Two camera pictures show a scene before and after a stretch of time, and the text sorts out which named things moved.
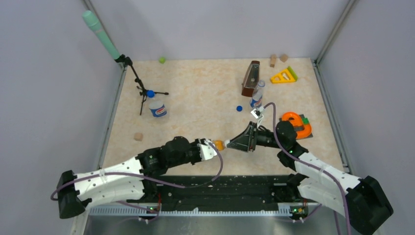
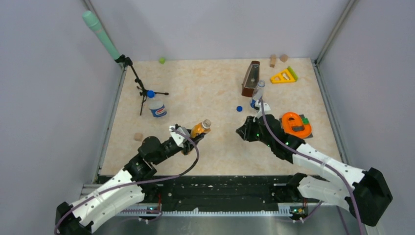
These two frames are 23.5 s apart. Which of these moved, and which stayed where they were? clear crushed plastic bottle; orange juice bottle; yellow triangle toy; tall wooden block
Moved: orange juice bottle
Stayed: tall wooden block; clear crushed plastic bottle; yellow triangle toy
